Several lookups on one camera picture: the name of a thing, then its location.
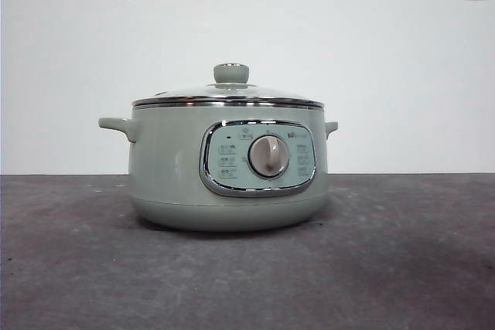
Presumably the glass lid with green knob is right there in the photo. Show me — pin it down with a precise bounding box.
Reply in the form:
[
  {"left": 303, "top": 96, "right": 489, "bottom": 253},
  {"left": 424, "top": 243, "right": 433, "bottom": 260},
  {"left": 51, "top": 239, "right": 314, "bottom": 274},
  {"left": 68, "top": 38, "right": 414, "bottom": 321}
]
[{"left": 131, "top": 62, "right": 323, "bottom": 109}]

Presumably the sage green electric cooking pot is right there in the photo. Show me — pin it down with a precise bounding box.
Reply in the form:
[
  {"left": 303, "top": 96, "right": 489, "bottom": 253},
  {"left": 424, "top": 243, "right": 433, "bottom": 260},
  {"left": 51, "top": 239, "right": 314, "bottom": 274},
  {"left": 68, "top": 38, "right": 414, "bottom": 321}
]
[{"left": 97, "top": 104, "right": 340, "bottom": 233}]

